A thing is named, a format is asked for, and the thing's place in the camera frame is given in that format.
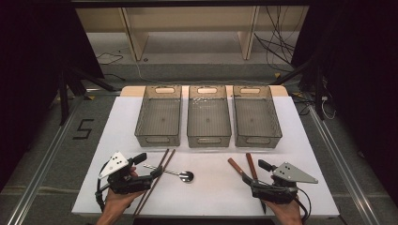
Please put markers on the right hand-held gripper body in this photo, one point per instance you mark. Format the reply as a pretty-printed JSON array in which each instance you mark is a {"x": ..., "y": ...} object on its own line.
[{"x": 275, "y": 192}]

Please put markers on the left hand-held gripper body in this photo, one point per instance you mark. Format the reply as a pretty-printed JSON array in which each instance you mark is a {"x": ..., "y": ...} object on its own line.
[{"x": 125, "y": 184}]

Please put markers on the metal spoon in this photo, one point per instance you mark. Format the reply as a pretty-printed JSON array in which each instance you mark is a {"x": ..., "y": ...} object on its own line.
[{"x": 186, "y": 176}]

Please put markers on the clear grey plastic bin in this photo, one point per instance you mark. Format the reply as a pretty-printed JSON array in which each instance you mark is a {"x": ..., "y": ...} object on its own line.
[
  {"x": 208, "y": 122},
  {"x": 256, "y": 122},
  {"x": 159, "y": 120}
]

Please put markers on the person's left hand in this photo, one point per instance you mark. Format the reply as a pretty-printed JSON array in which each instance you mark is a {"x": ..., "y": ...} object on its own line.
[{"x": 115, "y": 202}]

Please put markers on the person's right hand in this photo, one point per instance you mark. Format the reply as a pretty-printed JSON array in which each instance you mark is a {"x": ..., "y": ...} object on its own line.
[{"x": 286, "y": 214}]

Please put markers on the white table cover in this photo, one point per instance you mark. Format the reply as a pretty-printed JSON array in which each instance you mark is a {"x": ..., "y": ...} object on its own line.
[{"x": 203, "y": 195}]

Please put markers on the black metal stand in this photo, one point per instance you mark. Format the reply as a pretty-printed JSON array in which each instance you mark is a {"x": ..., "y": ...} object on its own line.
[
  {"x": 64, "y": 100},
  {"x": 318, "y": 93}
]

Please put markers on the light wooden shelf unit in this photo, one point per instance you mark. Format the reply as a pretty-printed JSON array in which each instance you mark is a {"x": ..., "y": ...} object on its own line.
[{"x": 137, "y": 37}]

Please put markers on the black curtain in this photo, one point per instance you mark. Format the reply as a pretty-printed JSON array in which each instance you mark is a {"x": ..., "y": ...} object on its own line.
[
  {"x": 363, "y": 78},
  {"x": 31, "y": 78}
]

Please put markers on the metal floor rail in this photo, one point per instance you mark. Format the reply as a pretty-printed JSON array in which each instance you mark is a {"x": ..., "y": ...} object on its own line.
[
  {"x": 341, "y": 165},
  {"x": 37, "y": 181}
]

